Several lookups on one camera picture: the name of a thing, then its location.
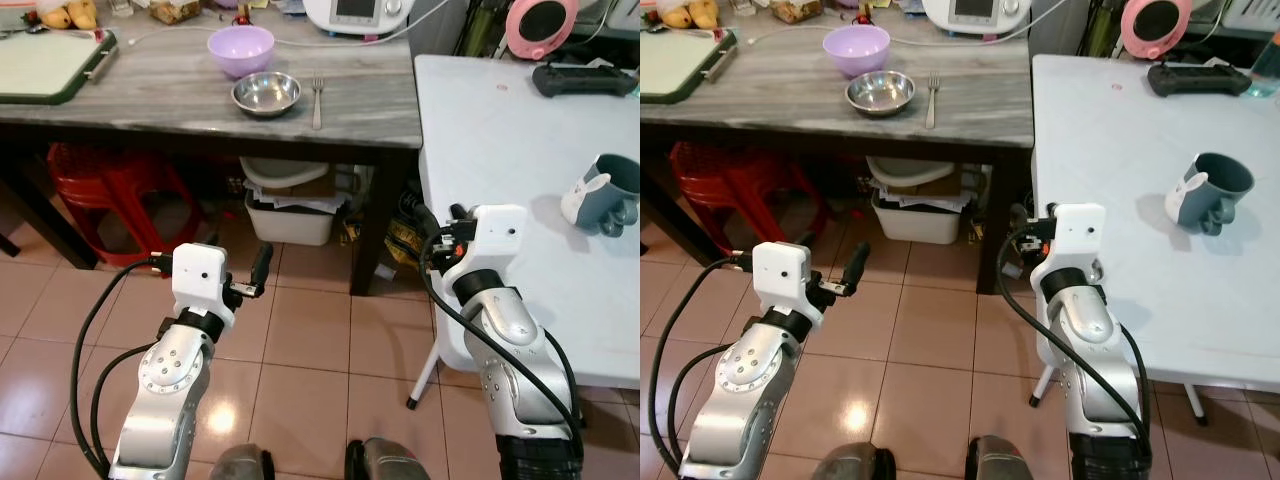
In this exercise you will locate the white plastic bin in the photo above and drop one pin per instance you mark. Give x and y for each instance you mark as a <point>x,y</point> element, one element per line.
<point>915,225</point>
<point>290,225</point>

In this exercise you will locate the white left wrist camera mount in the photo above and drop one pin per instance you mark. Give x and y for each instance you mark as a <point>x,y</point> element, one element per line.
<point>198,275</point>
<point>778,275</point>

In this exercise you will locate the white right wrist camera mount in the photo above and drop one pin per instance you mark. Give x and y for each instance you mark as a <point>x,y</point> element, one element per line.
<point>1075,240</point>
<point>495,240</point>

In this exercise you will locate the grey mug with white rabbit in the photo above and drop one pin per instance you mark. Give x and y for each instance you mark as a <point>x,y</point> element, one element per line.
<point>610,195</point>
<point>1215,195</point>

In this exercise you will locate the green rimmed tray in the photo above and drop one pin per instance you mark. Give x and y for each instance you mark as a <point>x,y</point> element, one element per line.
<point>45,68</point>
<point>680,68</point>

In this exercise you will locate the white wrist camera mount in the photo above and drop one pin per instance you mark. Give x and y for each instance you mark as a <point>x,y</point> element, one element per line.
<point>495,240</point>
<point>1075,240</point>
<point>778,275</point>
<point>198,275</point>

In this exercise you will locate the grey top dark wooden table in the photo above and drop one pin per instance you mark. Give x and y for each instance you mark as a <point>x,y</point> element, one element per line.
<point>770,137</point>
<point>150,137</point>

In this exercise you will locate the white folding table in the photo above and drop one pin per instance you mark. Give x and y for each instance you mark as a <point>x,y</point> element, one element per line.
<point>500,150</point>
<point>1120,150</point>

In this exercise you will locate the pink round device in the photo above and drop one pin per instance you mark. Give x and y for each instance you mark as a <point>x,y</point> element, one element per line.
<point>542,25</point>
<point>1156,25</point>

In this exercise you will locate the purple plastic bowl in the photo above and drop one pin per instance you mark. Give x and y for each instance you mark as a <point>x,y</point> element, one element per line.
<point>856,51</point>
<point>240,52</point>

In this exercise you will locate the red plastic stool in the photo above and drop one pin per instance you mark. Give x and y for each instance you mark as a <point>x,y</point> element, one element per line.
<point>110,185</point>
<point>735,185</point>

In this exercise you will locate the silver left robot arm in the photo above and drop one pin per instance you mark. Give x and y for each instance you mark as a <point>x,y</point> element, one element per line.
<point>745,390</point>
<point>165,390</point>

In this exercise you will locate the clear food container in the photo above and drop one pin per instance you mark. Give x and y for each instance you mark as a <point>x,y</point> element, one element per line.
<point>797,10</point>
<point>175,11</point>

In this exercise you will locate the clear teal plastic bottle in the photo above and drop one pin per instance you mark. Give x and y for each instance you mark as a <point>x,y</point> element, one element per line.
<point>1266,65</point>

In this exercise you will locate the stainless steel bowl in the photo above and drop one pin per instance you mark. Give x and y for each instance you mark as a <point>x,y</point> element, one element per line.
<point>266,95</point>
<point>880,94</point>

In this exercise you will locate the metal fork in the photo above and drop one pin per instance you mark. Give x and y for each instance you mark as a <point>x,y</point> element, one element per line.
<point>317,105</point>
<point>931,103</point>

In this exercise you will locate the white kitchen appliance with screen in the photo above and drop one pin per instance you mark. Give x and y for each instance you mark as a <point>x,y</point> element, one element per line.
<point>360,15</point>
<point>975,14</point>

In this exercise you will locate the yellow fruit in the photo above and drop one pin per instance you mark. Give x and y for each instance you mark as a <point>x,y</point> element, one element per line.
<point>56,17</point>
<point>704,12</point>
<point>678,17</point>
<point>84,12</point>

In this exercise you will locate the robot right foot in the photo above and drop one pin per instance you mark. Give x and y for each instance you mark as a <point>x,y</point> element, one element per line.
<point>388,462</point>
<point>1000,462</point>

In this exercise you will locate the black handheld controller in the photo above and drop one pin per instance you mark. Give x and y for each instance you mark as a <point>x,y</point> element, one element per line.
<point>1198,80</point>
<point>580,80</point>

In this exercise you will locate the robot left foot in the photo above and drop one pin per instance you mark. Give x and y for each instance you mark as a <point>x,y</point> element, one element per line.
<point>243,465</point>
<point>858,465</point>

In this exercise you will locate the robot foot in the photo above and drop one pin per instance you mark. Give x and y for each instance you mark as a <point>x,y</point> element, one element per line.
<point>1000,462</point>
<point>388,462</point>
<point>858,465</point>
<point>243,465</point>

